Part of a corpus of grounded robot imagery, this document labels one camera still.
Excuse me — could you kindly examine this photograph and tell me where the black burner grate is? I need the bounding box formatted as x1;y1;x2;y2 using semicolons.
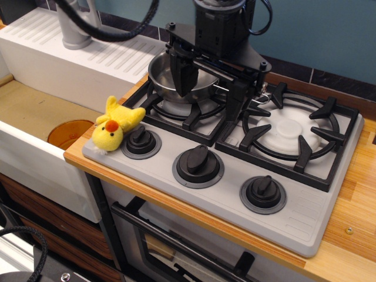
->
123;79;226;146
215;83;364;192

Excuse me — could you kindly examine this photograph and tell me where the orange plastic plate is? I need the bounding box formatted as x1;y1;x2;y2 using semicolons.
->
47;120;93;150

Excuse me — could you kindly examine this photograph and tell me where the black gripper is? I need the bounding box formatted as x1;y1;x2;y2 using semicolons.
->
166;1;271;122

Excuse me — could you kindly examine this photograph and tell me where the black right burner grate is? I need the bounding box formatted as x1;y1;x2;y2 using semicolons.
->
215;83;364;192

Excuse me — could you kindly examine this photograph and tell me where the grey toy faucet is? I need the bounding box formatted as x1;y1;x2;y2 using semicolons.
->
56;0;101;50

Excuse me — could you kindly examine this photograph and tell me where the black stove knob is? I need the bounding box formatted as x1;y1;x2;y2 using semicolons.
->
172;145;224;189
240;175;287;215
120;126;162;160

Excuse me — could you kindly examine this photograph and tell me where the black left burner grate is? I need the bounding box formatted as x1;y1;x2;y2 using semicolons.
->
123;79;226;146

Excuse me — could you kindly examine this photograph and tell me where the black cable lower left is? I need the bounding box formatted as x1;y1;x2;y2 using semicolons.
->
0;226;49;282

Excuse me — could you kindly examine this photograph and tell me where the black oven door handle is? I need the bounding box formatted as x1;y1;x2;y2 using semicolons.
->
110;197;249;281

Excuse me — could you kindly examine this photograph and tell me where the black braided cable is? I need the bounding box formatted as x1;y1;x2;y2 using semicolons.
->
55;0;161;42

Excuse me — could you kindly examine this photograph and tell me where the black middle stove knob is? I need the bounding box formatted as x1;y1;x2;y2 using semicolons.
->
172;145;224;189

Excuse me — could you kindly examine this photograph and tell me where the black left stove knob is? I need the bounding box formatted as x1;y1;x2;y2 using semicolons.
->
120;126;162;160

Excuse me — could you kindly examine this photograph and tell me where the silver metal pan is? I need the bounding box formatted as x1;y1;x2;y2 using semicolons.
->
148;51;229;104

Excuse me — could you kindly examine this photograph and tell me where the yellow stuffed duck toy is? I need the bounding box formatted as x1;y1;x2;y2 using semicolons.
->
92;96;146;155

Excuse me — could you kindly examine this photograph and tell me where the black right stove knob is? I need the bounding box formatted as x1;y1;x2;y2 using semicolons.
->
240;175;287;215

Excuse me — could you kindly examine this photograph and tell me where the toy oven door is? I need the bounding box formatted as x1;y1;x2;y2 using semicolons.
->
109;197;310;281

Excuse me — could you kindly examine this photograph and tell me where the white toy sink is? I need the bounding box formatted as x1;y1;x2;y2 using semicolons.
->
1;8;165;223

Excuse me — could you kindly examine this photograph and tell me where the grey toy stove top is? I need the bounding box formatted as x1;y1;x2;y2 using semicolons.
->
82;83;364;257

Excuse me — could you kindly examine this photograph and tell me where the wooden drawer cabinet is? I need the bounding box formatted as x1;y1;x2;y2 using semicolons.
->
1;174;122;281

